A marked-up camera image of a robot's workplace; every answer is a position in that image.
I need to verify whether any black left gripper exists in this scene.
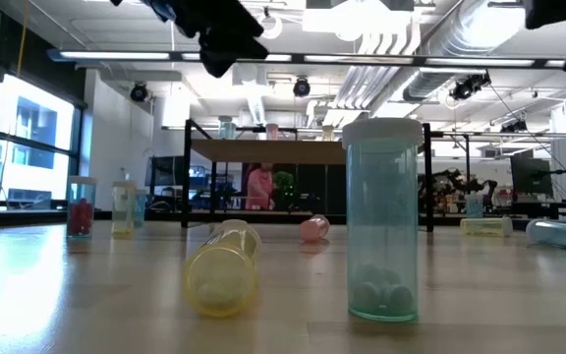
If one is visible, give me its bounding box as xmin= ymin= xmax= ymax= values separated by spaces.
xmin=113 ymin=0 xmax=270 ymax=79

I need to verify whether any red pill bottle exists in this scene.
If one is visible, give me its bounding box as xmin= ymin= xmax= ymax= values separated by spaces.
xmin=66 ymin=175 xmax=98 ymax=241

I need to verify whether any blue medicine bottle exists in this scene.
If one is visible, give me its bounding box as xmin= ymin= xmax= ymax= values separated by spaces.
xmin=135 ymin=189 xmax=149 ymax=229
xmin=526 ymin=218 xmax=566 ymax=253

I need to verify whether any wooden shelf with black legs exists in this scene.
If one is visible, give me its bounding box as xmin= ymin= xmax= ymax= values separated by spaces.
xmin=181 ymin=119 xmax=434 ymax=233

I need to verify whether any black round spotlight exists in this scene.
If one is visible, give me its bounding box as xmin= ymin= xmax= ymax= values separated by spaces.
xmin=129 ymin=82 xmax=149 ymax=103
xmin=292 ymin=77 xmax=312 ymax=98

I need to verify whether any long ceiling light bar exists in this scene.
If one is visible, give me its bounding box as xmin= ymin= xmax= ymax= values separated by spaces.
xmin=46 ymin=47 xmax=566 ymax=70

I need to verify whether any black computer monitor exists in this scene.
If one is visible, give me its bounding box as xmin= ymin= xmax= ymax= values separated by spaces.
xmin=510 ymin=155 xmax=554 ymax=197
xmin=144 ymin=155 xmax=186 ymax=188

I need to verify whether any person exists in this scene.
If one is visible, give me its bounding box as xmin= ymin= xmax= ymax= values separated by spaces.
xmin=245 ymin=162 xmax=277 ymax=211

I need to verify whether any green potted plant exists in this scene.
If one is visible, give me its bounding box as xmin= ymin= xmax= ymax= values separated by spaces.
xmin=272 ymin=170 xmax=298 ymax=207

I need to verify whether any large window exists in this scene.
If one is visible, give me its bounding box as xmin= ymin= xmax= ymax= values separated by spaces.
xmin=0 ymin=73 xmax=86 ymax=213

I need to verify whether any black track light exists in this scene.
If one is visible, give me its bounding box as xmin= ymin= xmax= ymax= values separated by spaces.
xmin=448 ymin=72 xmax=493 ymax=102
xmin=499 ymin=117 xmax=530 ymax=134

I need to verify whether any white ring lamp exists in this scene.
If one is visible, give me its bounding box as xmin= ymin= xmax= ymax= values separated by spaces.
xmin=261 ymin=13 xmax=284 ymax=41

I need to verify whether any silver ventilation duct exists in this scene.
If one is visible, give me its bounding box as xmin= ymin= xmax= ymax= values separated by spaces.
xmin=375 ymin=0 xmax=515 ymax=102

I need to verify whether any yellow hanging strap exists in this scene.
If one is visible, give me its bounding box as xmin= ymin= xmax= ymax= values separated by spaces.
xmin=16 ymin=0 xmax=31 ymax=79

